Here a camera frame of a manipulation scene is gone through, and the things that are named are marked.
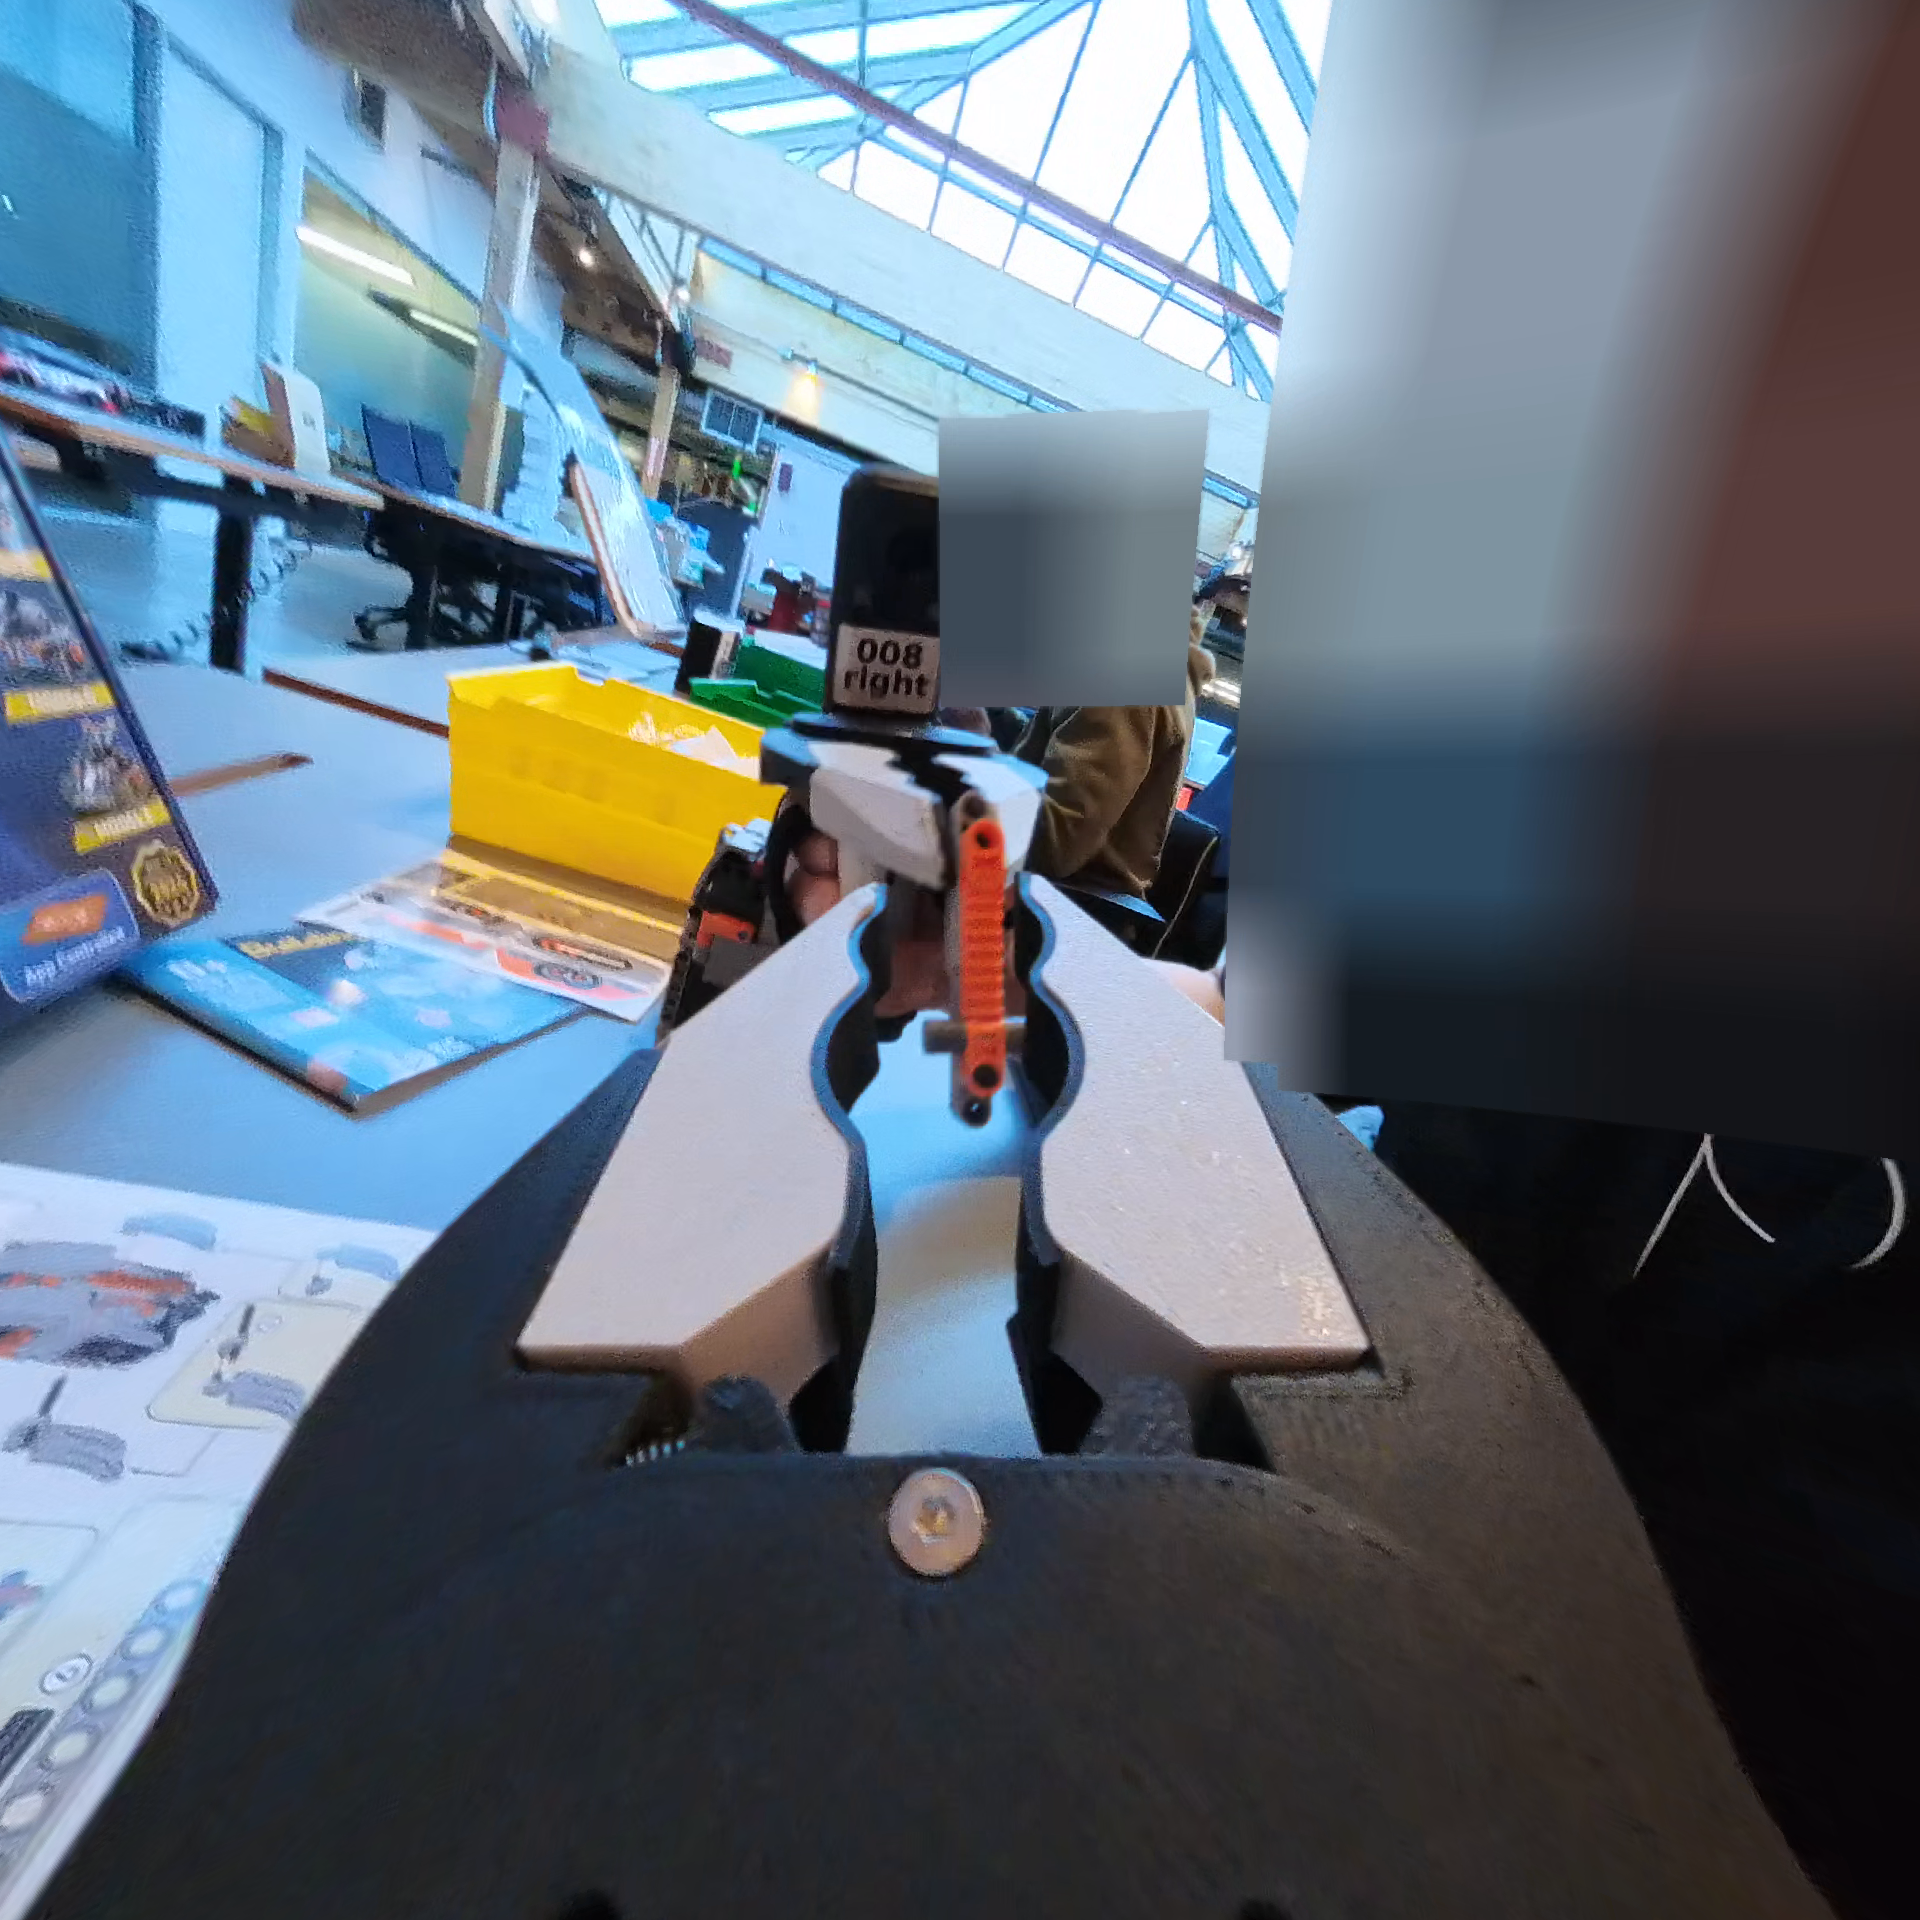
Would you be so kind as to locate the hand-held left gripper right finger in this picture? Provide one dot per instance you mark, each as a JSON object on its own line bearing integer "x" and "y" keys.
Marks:
{"x": 1184, "y": 1185}

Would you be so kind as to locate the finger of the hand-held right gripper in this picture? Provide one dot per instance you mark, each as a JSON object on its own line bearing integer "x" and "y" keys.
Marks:
{"x": 1021, "y": 811}
{"x": 885, "y": 818}

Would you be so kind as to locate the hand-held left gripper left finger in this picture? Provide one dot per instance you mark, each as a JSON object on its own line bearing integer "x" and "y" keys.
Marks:
{"x": 704, "y": 1185}

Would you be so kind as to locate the orange toy beam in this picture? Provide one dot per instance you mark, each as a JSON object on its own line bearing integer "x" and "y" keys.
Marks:
{"x": 983, "y": 930}

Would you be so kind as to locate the black toy pin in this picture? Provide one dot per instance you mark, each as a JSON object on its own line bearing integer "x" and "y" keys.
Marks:
{"x": 974, "y": 1094}

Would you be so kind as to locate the person's right forearm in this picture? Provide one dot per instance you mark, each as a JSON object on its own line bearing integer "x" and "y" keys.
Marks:
{"x": 1193, "y": 992}

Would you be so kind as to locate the grey desk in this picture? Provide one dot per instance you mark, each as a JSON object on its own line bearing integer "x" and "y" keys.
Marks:
{"x": 254, "y": 1154}

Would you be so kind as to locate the wooden background desk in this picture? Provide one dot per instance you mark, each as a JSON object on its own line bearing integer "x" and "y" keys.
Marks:
{"x": 151, "y": 442}

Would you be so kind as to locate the person's right hand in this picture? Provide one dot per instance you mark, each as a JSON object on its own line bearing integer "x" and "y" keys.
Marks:
{"x": 819, "y": 885}

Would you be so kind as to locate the green plastic bin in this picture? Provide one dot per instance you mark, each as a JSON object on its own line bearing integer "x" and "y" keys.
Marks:
{"x": 765, "y": 683}

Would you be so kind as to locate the toy car model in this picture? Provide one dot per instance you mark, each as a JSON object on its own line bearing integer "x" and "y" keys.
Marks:
{"x": 728, "y": 914}

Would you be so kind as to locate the large tilted board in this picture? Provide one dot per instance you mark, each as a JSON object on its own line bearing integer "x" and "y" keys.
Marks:
{"x": 631, "y": 540}

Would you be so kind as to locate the yellow plastic bin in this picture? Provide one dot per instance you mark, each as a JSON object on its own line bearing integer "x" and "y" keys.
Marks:
{"x": 571, "y": 780}

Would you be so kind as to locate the sticker sheet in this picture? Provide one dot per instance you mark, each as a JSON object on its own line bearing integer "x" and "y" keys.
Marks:
{"x": 511, "y": 930}

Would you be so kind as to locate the blue manual booklet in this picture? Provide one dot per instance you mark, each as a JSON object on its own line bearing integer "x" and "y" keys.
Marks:
{"x": 345, "y": 1004}

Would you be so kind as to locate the blue office chair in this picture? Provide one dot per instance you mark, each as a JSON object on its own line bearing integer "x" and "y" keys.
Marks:
{"x": 405, "y": 451}

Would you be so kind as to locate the open instruction booklet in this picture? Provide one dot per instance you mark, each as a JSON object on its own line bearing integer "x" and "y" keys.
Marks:
{"x": 151, "y": 1394}

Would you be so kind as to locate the blue toy box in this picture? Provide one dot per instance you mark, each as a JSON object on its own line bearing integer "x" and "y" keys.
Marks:
{"x": 74, "y": 780}

